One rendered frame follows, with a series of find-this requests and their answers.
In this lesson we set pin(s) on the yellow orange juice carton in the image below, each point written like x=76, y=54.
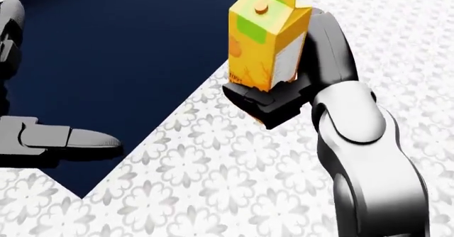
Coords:
x=260, y=48

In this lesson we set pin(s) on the dark blue counter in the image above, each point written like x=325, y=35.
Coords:
x=117, y=61

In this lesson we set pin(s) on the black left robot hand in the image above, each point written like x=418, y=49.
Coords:
x=46, y=138

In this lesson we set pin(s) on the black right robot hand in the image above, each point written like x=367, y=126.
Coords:
x=326, y=53

